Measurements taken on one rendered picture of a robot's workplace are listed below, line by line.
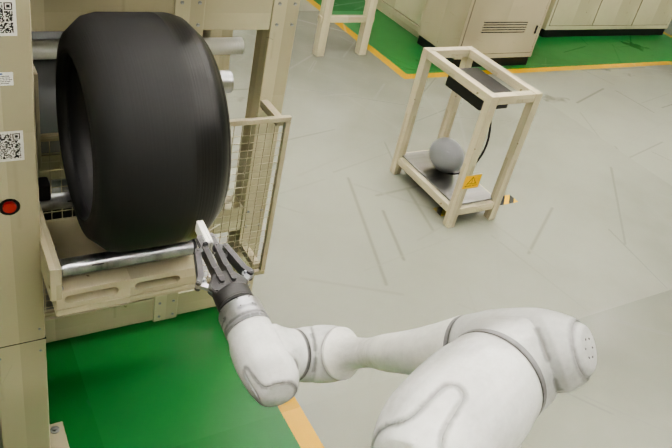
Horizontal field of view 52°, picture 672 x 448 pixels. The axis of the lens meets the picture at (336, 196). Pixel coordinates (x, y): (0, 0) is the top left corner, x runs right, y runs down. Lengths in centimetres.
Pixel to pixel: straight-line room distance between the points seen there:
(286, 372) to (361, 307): 192
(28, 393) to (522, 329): 159
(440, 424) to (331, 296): 246
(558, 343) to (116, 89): 103
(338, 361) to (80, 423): 145
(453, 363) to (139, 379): 205
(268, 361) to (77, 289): 68
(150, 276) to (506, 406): 122
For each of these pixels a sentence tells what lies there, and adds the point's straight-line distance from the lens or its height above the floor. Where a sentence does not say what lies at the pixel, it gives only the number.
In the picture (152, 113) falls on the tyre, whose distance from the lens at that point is 153.
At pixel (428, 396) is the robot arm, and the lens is 77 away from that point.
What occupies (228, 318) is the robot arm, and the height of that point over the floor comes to 114.
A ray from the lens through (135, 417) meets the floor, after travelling 265.
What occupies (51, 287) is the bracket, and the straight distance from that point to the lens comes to 177.
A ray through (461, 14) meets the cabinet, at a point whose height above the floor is 45.
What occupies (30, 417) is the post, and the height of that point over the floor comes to 32.
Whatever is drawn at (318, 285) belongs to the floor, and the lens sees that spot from 323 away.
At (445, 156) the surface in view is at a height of 28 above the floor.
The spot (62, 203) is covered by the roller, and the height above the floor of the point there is 91.
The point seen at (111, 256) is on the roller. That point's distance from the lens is 182.
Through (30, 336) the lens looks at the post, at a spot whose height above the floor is 64.
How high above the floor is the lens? 207
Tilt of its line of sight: 32 degrees down
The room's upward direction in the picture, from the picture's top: 13 degrees clockwise
